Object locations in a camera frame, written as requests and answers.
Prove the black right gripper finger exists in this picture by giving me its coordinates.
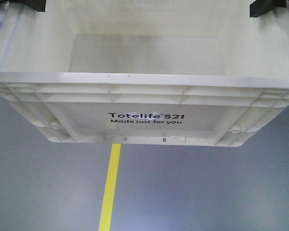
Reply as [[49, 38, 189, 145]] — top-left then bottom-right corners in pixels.
[[250, 0, 287, 18]]

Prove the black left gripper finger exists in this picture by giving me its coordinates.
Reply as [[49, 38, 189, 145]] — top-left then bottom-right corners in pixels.
[[0, 0, 46, 12]]

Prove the white plastic tote crate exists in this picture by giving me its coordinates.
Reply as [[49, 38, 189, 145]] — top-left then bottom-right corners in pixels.
[[0, 0, 289, 147]]

